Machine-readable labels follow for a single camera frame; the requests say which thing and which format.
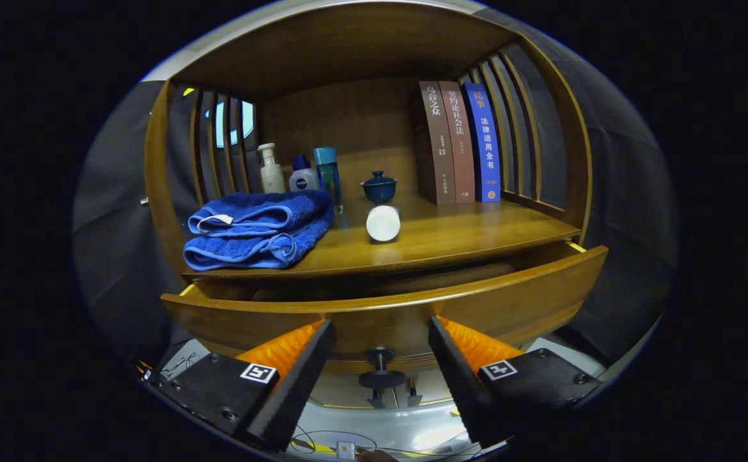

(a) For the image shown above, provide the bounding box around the teal transparent bottle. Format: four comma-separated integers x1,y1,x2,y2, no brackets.
313,147,344,214

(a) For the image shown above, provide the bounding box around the brown wooden cabinet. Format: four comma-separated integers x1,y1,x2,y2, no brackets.
143,2,594,283

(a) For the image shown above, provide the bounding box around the wooden countertop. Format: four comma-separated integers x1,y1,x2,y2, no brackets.
182,192,581,280

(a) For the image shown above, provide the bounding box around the white and green tube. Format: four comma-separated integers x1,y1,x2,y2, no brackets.
366,204,402,243

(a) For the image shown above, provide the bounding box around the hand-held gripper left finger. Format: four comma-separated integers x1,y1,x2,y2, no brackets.
149,319,336,452

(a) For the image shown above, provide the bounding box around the white bottle with blue cap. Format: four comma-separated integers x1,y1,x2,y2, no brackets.
288,154,320,192

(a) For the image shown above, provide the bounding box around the wooden drawer with black knob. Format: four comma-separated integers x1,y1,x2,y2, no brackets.
160,241,609,391

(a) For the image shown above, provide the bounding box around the blue book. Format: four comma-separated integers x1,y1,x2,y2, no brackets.
463,82,502,203

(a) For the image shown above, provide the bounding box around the blue lidded teacup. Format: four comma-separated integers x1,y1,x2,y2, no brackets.
360,171,398,205

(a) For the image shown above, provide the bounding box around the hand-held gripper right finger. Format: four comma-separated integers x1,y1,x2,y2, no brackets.
428,316,602,448

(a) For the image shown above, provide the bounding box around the dark brown book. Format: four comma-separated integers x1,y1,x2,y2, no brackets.
412,81,457,207

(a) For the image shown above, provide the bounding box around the white pump bottle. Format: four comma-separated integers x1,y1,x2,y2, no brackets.
257,142,287,194

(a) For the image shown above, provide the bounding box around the folded blue towel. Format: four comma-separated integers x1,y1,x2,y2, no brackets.
183,189,335,271

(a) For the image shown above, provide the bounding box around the reddish brown book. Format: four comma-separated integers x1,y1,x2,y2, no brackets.
439,81,476,205

